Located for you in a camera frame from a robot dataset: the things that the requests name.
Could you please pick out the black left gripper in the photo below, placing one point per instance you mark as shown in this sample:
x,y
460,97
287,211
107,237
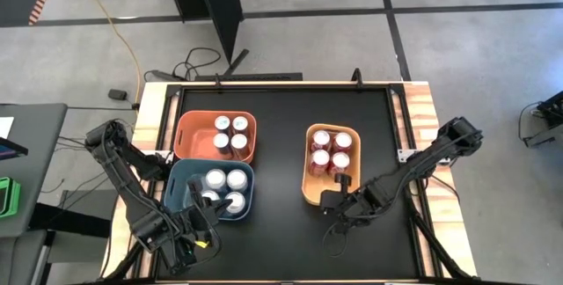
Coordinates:
x,y
193,232

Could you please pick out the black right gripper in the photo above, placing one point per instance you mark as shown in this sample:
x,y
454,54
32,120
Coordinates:
x,y
354,203

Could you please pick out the yellow plastic bin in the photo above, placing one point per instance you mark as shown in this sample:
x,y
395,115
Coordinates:
x,y
316,188

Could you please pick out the blue-grey plastic bin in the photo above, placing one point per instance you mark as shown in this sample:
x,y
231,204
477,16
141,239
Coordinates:
x,y
180,188

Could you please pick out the orange plastic bin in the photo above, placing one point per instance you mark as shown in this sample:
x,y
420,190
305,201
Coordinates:
x,y
193,135

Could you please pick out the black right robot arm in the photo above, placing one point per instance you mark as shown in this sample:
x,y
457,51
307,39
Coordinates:
x,y
418,162

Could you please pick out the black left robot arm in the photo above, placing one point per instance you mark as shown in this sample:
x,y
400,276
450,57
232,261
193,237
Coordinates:
x,y
127,188

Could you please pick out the yellow label tag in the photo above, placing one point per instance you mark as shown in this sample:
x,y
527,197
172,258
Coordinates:
x,y
201,244

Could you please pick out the black rig strut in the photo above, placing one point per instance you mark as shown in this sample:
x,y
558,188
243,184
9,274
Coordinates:
x,y
448,255
125,260

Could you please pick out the black table clamp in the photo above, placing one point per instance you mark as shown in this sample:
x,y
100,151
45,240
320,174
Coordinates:
x,y
217,80
358,78

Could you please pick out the black bar behind table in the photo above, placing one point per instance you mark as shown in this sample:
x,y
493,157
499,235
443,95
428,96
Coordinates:
x,y
250,76

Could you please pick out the black power adapter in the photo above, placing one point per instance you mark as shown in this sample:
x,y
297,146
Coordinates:
x,y
117,94

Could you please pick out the black desk foot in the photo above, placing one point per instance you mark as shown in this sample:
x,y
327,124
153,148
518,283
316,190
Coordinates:
x,y
70,223

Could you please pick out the grey desk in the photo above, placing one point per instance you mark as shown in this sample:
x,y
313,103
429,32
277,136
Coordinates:
x,y
35,166

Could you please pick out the black standing panel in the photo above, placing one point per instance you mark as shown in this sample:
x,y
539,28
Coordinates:
x,y
206,3

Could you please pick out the grey seat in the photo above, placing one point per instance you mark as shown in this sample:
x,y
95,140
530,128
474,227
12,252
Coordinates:
x,y
17,258

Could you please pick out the dark tablet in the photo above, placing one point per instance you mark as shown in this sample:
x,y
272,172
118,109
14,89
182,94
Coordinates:
x,y
11,148

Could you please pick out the white paper sheet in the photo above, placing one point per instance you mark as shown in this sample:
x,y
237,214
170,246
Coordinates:
x,y
5,126

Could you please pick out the black floor equipment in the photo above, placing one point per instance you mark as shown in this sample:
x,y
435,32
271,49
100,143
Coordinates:
x,y
550,118

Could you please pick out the silver metal bracket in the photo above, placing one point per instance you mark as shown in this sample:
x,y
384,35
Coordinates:
x,y
404,155

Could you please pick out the green plastic frame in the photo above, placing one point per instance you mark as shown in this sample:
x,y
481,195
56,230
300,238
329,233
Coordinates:
x,y
9,197

